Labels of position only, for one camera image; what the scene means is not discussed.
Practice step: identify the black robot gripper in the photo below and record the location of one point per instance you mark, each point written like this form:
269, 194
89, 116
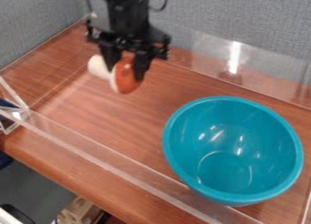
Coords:
126, 31

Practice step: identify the toy mushroom brown cap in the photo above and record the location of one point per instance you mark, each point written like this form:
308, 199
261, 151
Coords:
121, 77

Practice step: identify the blue plastic bowl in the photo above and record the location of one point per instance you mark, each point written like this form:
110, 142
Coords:
234, 150

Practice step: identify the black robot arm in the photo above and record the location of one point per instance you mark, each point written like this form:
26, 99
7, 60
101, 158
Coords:
126, 31

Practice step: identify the clear acrylic back barrier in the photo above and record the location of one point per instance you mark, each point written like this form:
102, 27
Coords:
262, 71

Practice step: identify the clear acrylic barrier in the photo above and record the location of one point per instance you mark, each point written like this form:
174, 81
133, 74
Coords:
262, 71
78, 156

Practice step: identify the clear acrylic front barrier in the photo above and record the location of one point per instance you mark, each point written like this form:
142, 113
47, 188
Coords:
78, 156

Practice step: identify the dark blue object at edge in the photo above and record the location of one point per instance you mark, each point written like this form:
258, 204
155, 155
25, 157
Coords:
6, 159

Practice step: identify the light wooden block below table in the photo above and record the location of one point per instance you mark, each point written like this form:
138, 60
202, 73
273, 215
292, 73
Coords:
81, 212

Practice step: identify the black white object bottom left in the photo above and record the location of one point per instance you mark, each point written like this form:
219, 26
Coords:
13, 215

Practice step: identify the clear acrylic left bracket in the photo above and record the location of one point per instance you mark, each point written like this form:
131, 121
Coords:
14, 109

